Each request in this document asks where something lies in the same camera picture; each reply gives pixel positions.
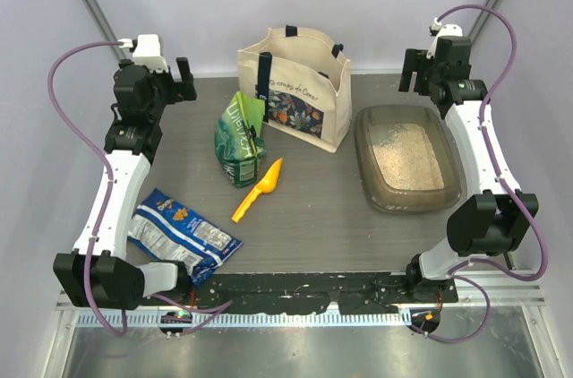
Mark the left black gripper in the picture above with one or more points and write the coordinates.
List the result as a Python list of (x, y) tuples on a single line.
[(180, 90)]

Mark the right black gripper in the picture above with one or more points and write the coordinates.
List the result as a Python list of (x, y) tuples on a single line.
[(415, 61)]

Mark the green cat litter bag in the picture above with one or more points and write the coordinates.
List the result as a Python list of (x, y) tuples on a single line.
[(240, 162)]

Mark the yellow plastic scoop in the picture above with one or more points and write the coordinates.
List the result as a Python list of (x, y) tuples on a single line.
[(266, 185)]

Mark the black bag clip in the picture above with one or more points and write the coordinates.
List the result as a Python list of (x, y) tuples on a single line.
[(251, 136)]

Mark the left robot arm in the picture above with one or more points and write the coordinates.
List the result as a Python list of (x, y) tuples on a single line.
[(96, 268)]

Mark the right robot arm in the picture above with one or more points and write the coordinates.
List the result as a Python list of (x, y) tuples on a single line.
[(490, 222)]

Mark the clean litter granules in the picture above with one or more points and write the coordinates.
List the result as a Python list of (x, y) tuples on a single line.
[(405, 157)]

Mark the grey litter box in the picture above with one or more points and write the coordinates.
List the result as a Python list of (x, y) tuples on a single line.
[(377, 192)]

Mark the beige canvas tote bag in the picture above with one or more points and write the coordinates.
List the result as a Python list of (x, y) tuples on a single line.
[(304, 80)]

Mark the blue Doritos chip bag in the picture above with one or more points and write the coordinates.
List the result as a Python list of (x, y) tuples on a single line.
[(167, 230)]

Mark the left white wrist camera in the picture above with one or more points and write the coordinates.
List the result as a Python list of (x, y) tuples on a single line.
[(146, 51)]

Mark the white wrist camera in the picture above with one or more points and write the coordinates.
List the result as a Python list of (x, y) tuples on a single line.
[(146, 51), (439, 30)]

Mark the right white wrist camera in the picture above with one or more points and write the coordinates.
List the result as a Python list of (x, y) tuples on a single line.
[(439, 30)]

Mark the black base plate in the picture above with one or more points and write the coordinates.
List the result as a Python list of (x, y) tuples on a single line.
[(312, 293)]

